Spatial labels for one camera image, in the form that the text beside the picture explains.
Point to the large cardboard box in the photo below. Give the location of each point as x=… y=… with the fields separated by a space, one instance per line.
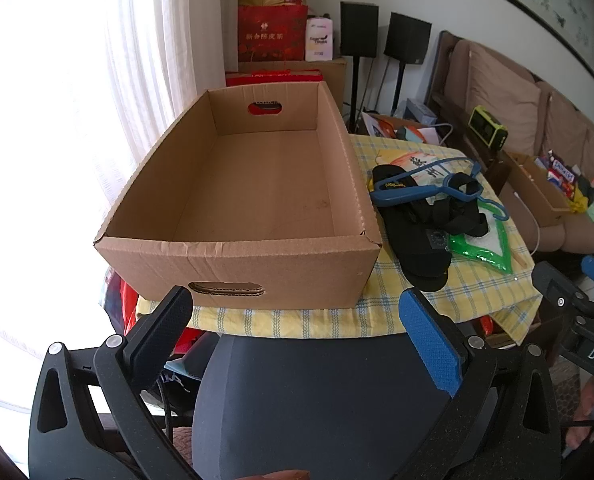
x=257 y=170

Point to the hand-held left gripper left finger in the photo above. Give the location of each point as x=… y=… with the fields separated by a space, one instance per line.
x=159 y=322

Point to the green portable radio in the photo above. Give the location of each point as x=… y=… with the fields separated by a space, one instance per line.
x=487 y=127

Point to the white sheer curtain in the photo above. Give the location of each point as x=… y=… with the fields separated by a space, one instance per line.
x=177 y=35

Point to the blue plastic hanger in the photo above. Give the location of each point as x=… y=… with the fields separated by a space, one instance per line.
x=377 y=199

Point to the red plastic bag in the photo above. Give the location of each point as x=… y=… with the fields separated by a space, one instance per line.
x=124 y=305

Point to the cardboard snack tray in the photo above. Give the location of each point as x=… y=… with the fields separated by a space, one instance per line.
x=532 y=190

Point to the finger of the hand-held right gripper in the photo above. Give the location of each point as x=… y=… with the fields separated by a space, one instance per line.
x=552 y=282

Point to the white storage box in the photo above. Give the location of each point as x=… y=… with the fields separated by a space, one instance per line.
x=422 y=112

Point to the black speaker stand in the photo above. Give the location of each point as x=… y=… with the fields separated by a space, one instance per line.
x=399 y=85
x=355 y=90

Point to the black sandal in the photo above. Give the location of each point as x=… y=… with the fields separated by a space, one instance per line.
x=469 y=210
x=422 y=260

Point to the green-edged plastic packet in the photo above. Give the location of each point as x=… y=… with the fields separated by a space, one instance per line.
x=482 y=255

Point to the yellow checked tablecloth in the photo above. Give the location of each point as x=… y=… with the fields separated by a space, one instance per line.
x=477 y=290

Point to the red gift box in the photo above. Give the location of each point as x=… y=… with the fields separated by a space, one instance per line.
x=277 y=77

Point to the pile of snack packets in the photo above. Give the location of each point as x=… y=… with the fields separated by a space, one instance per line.
x=572 y=180

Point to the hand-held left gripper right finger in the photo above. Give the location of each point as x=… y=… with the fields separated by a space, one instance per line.
x=429 y=340

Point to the red gift bag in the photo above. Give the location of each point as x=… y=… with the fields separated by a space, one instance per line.
x=272 y=35

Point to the white printed paper bag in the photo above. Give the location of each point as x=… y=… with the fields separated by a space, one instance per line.
x=374 y=125

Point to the person's right hand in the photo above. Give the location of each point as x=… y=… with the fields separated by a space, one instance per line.
x=584 y=415

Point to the white pink box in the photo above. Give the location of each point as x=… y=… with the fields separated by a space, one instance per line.
x=319 y=40

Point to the dark wooden sofa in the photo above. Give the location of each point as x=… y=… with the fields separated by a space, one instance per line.
x=439 y=75

